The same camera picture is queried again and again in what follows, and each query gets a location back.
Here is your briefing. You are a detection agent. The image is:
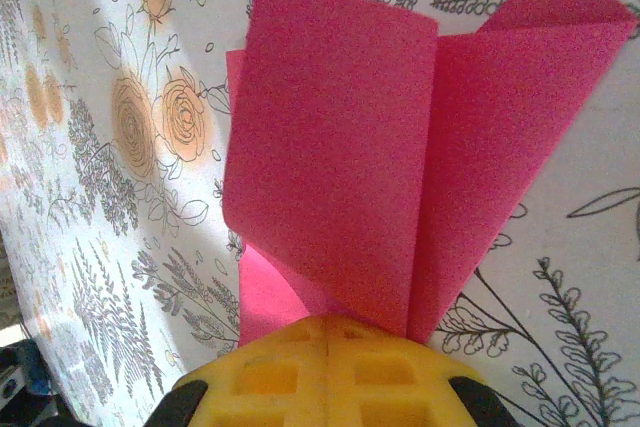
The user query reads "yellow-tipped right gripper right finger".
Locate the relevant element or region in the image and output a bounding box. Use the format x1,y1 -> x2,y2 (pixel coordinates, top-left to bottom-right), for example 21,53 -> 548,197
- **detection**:
324,316 -> 511,427

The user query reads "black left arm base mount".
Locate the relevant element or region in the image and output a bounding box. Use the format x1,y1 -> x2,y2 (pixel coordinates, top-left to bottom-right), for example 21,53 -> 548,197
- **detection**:
0,339 -> 66,427

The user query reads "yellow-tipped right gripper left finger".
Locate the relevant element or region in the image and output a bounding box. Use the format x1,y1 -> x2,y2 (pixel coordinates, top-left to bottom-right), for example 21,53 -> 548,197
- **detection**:
149,314 -> 326,427

